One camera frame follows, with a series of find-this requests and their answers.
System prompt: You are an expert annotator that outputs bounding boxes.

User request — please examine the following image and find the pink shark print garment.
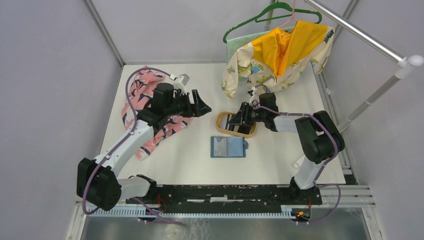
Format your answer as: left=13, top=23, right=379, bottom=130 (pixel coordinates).
left=121, top=69, right=191, bottom=161

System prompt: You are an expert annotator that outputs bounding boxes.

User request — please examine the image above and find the blue leather card holder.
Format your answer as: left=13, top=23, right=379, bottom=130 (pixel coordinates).
left=210, top=136, right=249, bottom=158

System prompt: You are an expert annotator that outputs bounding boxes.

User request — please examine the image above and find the dinosaur print yellow lined jacket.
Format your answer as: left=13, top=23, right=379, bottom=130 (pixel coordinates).
left=221, top=20, right=335, bottom=99

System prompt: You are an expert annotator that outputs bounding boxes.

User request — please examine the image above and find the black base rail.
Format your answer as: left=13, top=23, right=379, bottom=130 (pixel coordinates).
left=140, top=184, right=323, bottom=214

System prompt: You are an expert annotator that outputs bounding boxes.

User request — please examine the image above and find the white plastic bracket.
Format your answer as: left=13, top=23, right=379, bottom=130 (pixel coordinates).
left=292, top=155, right=305, bottom=170

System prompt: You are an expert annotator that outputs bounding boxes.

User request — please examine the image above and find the white toothed cable duct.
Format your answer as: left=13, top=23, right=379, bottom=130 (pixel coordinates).
left=86, top=206, right=294, bottom=220

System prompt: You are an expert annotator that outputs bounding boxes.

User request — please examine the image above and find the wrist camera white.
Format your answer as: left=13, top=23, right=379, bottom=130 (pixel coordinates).
left=169, top=74, right=190, bottom=97
left=248, top=84, right=268, bottom=106

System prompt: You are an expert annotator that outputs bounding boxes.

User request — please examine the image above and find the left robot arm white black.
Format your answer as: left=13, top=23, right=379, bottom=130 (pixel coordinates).
left=76, top=83, right=212, bottom=211

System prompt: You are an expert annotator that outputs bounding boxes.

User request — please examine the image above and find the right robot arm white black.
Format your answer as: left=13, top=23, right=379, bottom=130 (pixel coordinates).
left=228, top=92, right=346, bottom=204

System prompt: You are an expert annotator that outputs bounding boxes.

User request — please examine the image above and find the green plastic hanger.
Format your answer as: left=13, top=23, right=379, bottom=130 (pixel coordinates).
left=222, top=0, right=323, bottom=44

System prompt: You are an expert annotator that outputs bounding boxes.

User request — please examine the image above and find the metal clothes rack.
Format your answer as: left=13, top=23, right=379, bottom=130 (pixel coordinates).
left=264, top=0, right=424, bottom=133

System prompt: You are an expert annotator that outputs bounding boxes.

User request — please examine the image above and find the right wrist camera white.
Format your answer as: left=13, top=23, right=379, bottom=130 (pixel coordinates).
left=248, top=84, right=268, bottom=106

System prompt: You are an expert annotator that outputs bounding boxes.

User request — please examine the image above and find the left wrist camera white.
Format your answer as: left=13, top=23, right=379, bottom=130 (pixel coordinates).
left=169, top=74, right=190, bottom=97

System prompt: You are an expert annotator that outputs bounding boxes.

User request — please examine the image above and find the oval wooden tray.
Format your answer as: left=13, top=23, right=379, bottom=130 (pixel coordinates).
left=215, top=111, right=256, bottom=139

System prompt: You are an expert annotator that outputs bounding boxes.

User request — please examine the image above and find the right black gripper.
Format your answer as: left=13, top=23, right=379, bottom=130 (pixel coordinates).
left=228, top=102, right=267, bottom=127

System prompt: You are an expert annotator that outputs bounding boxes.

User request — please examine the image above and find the light green cloth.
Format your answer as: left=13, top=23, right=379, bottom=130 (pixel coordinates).
left=225, top=27, right=296, bottom=79

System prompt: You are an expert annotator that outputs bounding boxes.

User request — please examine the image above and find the pink wire hanger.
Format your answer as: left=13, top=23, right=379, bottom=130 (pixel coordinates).
left=278, top=0, right=296, bottom=33

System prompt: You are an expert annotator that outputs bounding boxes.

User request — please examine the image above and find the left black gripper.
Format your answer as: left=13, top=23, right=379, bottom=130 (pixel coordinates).
left=165, top=89, right=211, bottom=118

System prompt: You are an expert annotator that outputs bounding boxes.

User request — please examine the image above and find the silver credit card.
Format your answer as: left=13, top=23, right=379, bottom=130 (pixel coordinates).
left=212, top=136, right=228, bottom=158

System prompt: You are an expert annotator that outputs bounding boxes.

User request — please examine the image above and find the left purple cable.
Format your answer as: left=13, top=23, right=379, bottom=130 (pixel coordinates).
left=81, top=67, right=186, bottom=228

